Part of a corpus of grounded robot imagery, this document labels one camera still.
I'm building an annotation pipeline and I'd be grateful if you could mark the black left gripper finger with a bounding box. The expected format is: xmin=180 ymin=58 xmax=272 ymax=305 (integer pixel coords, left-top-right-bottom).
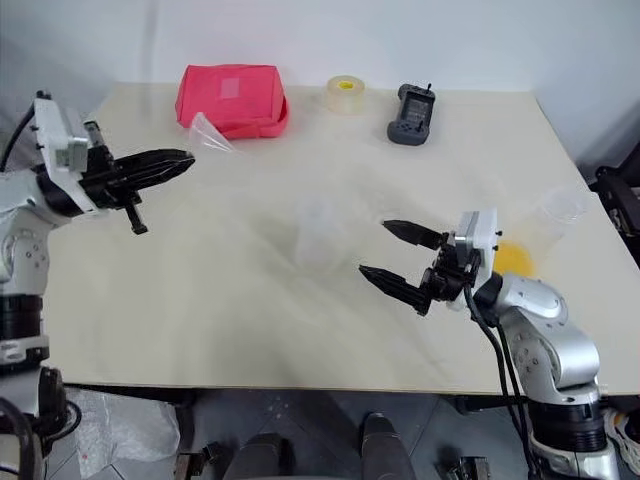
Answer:
xmin=116 ymin=156 xmax=197 ymax=193
xmin=112 ymin=147 xmax=196 ymax=174

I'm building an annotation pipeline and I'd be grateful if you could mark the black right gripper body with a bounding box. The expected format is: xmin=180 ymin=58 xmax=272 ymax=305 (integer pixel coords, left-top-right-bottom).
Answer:
xmin=421 ymin=231 xmax=484 ymax=303

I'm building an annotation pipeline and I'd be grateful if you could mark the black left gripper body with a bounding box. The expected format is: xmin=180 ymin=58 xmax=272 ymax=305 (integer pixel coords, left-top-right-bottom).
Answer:
xmin=78 ymin=119 xmax=150 ymax=237

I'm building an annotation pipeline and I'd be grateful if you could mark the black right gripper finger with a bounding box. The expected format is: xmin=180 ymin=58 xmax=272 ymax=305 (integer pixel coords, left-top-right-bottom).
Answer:
xmin=358 ymin=265 xmax=433 ymax=318
xmin=381 ymin=219 xmax=444 ymax=249

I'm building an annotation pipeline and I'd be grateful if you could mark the clear plastic funnel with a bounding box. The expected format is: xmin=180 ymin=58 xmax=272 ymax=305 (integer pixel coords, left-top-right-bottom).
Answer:
xmin=188 ymin=111 xmax=247 ymax=157

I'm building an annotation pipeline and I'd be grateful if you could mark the clear cup with orange liquid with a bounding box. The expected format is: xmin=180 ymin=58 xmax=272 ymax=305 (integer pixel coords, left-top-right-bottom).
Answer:
xmin=492 ymin=186 xmax=592 ymax=280

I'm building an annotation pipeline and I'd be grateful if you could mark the red fabric pouch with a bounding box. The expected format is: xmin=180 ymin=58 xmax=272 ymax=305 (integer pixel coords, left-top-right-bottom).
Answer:
xmin=174 ymin=63 xmax=292 ymax=141

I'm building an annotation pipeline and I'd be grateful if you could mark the black handheld remote controller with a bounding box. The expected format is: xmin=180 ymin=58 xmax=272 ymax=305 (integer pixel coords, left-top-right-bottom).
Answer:
xmin=385 ymin=82 xmax=436 ymax=147

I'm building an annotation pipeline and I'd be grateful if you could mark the clear tape roll yellow core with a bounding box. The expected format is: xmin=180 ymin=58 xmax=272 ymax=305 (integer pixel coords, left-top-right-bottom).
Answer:
xmin=325 ymin=75 xmax=367 ymax=117

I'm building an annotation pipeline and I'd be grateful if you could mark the dark rounded shape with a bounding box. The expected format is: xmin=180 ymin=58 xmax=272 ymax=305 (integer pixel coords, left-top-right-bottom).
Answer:
xmin=233 ymin=431 xmax=302 ymax=480
xmin=360 ymin=411 xmax=417 ymax=480

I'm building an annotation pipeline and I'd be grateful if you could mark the black chair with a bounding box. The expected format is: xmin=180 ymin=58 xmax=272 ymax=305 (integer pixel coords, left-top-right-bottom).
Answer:
xmin=588 ymin=148 xmax=640 ymax=251

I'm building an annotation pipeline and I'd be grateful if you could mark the white sneaker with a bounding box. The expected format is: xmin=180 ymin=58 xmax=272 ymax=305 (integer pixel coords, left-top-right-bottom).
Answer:
xmin=603 ymin=407 xmax=640 ymax=467

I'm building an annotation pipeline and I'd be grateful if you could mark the clear bubble wrap sheet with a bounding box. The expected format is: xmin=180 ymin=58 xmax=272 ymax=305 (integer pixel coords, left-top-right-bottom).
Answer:
xmin=63 ymin=388 xmax=175 ymax=464

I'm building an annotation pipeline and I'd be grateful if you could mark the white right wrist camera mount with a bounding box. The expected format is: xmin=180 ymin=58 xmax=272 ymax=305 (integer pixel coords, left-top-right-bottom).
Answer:
xmin=451 ymin=206 xmax=502 ymax=307

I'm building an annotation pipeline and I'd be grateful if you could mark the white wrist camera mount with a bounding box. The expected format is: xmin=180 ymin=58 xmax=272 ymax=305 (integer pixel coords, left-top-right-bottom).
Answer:
xmin=31 ymin=96 xmax=97 ymax=217
xmin=451 ymin=206 xmax=502 ymax=307

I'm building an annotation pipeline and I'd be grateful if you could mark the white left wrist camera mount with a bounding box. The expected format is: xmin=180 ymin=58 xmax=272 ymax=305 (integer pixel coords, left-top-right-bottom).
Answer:
xmin=31 ymin=96 xmax=97 ymax=217

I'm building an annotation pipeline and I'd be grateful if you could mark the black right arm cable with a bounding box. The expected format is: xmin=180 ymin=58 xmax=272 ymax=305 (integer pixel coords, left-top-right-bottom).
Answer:
xmin=462 ymin=283 xmax=544 ymax=480

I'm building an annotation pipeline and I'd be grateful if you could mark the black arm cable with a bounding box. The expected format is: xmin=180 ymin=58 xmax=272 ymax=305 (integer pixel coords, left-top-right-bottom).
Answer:
xmin=0 ymin=107 xmax=39 ymax=172
xmin=462 ymin=283 xmax=544 ymax=480

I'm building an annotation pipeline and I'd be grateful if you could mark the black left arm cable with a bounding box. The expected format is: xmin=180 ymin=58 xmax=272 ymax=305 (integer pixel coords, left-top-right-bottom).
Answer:
xmin=0 ymin=107 xmax=39 ymax=172

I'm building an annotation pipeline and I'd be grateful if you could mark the thick black hose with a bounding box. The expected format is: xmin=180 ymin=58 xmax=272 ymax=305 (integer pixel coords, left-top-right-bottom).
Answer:
xmin=0 ymin=396 xmax=42 ymax=480

